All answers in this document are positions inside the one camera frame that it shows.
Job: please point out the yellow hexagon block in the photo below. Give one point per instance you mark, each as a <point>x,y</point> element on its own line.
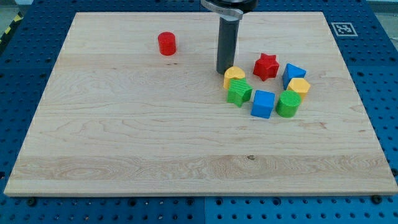
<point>300,86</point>

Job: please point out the red star block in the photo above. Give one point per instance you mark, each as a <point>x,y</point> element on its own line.
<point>266,67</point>

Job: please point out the green star block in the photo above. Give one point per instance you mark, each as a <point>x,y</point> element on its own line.
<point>239,91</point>

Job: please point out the black robot arm flange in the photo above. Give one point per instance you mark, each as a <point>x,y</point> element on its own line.
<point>232,9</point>

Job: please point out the green cylinder block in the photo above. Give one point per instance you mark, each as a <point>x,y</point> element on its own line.
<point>288,103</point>

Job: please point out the blue triangle block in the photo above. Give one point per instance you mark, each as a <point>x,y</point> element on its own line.
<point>291,71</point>

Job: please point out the blue cube block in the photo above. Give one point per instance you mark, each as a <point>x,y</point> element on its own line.
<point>263,104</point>

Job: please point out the white fiducial marker tag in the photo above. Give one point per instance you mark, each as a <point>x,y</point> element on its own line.
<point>344,29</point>

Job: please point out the wooden board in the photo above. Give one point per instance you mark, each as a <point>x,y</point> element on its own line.
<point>119,119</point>

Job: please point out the red cylinder block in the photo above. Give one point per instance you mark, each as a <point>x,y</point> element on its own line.
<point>167,43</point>

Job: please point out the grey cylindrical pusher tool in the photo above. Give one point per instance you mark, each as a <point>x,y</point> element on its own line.
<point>227,40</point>

